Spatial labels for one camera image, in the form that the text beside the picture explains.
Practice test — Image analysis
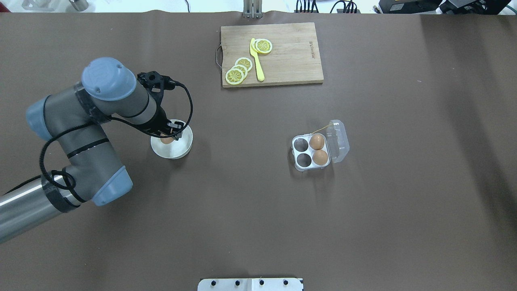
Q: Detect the clear plastic egg box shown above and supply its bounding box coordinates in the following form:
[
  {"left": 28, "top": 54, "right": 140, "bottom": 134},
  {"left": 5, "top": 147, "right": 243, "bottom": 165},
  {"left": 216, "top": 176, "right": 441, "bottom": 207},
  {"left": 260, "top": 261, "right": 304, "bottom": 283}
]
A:
[{"left": 290, "top": 119, "right": 350, "bottom": 172}]

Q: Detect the lemon slice back stack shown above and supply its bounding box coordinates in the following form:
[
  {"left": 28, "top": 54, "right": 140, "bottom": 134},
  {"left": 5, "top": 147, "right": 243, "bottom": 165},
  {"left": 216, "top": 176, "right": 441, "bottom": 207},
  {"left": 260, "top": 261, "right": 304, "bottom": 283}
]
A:
[{"left": 235, "top": 57, "right": 253, "bottom": 72}]

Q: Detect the lemon slice single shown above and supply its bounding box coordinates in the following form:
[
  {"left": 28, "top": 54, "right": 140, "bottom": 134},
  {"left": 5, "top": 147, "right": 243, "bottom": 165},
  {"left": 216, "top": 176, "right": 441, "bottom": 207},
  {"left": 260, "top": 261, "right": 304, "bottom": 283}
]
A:
[{"left": 253, "top": 38, "right": 273, "bottom": 55}]

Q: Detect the lemon slice middle stack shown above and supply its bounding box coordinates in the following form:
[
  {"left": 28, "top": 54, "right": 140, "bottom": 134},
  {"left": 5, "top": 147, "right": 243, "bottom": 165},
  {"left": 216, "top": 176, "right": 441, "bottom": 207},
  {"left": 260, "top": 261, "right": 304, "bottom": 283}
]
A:
[{"left": 232, "top": 64, "right": 248, "bottom": 76}]

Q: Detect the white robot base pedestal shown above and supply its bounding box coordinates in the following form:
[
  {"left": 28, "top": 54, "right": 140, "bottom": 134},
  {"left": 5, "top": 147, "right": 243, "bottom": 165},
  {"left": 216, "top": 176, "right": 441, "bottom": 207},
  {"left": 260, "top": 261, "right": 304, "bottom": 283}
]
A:
[{"left": 197, "top": 278, "right": 305, "bottom": 291}]

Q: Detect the yellow plastic knife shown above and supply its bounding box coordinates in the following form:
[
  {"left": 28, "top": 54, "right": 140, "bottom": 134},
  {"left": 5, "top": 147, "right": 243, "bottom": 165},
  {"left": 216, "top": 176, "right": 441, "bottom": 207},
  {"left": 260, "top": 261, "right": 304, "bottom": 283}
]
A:
[{"left": 249, "top": 38, "right": 265, "bottom": 82}]

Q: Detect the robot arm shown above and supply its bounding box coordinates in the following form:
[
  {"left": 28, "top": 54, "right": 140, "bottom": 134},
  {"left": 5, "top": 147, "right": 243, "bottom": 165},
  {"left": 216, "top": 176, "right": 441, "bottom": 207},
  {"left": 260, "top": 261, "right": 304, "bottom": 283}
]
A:
[{"left": 1, "top": 57, "right": 192, "bottom": 243}]

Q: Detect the bamboo cutting board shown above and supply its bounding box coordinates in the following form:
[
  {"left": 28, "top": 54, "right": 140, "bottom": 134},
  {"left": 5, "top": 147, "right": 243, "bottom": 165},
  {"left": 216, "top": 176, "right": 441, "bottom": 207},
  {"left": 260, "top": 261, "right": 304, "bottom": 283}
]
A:
[{"left": 221, "top": 22, "right": 324, "bottom": 88}]

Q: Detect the brown egg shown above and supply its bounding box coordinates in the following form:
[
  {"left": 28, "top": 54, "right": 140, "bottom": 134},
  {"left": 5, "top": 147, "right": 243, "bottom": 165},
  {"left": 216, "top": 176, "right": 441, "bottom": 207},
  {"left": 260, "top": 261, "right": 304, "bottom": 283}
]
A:
[
  {"left": 160, "top": 137, "right": 175, "bottom": 144},
  {"left": 312, "top": 150, "right": 329, "bottom": 166},
  {"left": 309, "top": 134, "right": 325, "bottom": 150}
]

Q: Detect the white bowl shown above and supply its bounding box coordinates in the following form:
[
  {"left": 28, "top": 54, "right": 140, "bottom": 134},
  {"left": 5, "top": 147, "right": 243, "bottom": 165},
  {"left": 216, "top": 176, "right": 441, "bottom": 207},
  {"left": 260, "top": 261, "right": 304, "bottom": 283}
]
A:
[{"left": 150, "top": 125, "right": 193, "bottom": 160}]

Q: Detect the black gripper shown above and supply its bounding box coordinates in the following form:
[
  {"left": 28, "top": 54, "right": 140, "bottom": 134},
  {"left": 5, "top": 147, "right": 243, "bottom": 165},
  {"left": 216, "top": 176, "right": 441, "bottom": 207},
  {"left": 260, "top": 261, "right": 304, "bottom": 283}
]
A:
[{"left": 137, "top": 71, "right": 183, "bottom": 138}]

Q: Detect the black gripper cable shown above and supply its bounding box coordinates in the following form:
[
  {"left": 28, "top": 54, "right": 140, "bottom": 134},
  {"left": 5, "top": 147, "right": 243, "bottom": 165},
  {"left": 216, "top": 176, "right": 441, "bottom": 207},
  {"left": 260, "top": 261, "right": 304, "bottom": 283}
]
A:
[{"left": 39, "top": 80, "right": 194, "bottom": 202}]

